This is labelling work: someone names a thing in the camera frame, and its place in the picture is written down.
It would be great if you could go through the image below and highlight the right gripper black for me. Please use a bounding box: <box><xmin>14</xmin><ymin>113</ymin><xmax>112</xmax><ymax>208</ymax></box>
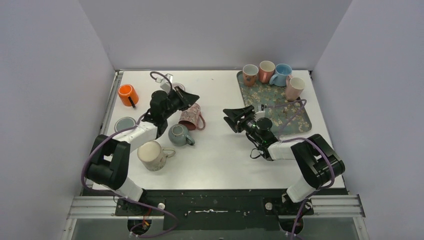
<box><xmin>222</xmin><ymin>105</ymin><xmax>263</xmax><ymax>144</ymax></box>

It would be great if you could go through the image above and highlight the pink ghost pattern mug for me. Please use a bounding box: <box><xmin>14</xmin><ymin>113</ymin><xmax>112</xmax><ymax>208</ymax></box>
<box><xmin>178</xmin><ymin>103</ymin><xmax>206</xmax><ymax>131</ymax></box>

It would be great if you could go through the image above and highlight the terracotta pink mug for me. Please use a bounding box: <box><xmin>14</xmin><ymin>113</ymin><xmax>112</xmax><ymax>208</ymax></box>
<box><xmin>242</xmin><ymin>64</ymin><xmax>259</xmax><ymax>87</ymax></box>

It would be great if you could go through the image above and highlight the salmon pink mug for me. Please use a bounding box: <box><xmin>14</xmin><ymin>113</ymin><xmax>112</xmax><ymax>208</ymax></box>
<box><xmin>258</xmin><ymin>60</ymin><xmax>276</xmax><ymax>84</ymax></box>

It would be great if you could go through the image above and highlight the light pink faceted mug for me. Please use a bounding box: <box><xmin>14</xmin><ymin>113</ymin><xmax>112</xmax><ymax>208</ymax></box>
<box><xmin>285</xmin><ymin>75</ymin><xmax>306</xmax><ymax>101</ymax></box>

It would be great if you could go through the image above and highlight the light blue mug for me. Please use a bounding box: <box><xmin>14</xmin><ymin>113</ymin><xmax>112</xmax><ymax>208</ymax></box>
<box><xmin>269</xmin><ymin>63</ymin><xmax>293</xmax><ymax>87</ymax></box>

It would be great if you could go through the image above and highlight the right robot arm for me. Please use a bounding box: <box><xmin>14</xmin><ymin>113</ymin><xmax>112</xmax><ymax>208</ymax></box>
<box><xmin>223</xmin><ymin>107</ymin><xmax>346</xmax><ymax>203</ymax></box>

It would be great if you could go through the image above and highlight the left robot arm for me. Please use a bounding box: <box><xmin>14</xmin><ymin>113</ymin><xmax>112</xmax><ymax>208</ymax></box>
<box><xmin>80</xmin><ymin>87</ymin><xmax>200</xmax><ymax>215</ymax></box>

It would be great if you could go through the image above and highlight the mauve ribbed mug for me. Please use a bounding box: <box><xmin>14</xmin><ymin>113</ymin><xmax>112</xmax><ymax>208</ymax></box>
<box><xmin>172</xmin><ymin>82</ymin><xmax>186</xmax><ymax>91</ymax></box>

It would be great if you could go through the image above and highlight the grey-blue glazed mug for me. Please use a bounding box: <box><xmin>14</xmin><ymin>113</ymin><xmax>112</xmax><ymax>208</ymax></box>
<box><xmin>168</xmin><ymin>124</ymin><xmax>196</xmax><ymax>147</ymax></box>

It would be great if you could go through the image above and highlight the cream speckled mug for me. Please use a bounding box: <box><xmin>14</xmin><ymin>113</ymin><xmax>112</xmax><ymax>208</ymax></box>
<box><xmin>136</xmin><ymin>140</ymin><xmax>176</xmax><ymax>172</ymax></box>

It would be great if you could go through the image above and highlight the sage green mug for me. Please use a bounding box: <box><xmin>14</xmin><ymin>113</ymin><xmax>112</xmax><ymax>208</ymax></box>
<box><xmin>114</xmin><ymin>116</ymin><xmax>136</xmax><ymax>132</ymax></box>

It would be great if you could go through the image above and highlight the teal floral tray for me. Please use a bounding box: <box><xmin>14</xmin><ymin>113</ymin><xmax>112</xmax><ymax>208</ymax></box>
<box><xmin>236</xmin><ymin>71</ymin><xmax>312</xmax><ymax>136</ymax></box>

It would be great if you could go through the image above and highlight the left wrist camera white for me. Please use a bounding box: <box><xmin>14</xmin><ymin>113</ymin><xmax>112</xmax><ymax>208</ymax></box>
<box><xmin>160</xmin><ymin>77</ymin><xmax>172</xmax><ymax>94</ymax></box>

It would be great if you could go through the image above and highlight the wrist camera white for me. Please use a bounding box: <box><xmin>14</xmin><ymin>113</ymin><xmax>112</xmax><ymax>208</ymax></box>
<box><xmin>160</xmin><ymin>77</ymin><xmax>172</xmax><ymax>94</ymax></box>
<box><xmin>254</xmin><ymin>104</ymin><xmax>267</xmax><ymax>122</ymax></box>

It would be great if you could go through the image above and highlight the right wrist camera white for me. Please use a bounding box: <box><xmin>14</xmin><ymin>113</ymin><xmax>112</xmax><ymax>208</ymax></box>
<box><xmin>254</xmin><ymin>104</ymin><xmax>267</xmax><ymax>122</ymax></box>

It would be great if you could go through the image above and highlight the orange mug black handle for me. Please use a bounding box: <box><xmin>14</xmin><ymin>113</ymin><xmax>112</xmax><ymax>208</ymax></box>
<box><xmin>118</xmin><ymin>84</ymin><xmax>139</xmax><ymax>109</ymax></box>

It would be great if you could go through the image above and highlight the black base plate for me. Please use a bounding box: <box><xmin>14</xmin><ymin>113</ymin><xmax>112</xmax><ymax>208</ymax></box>
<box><xmin>81</xmin><ymin>188</ymin><xmax>349</xmax><ymax>232</ymax></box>

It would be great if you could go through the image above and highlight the aluminium rail frame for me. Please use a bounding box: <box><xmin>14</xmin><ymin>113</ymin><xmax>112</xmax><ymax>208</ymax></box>
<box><xmin>62</xmin><ymin>70</ymin><xmax>366</xmax><ymax>240</ymax></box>

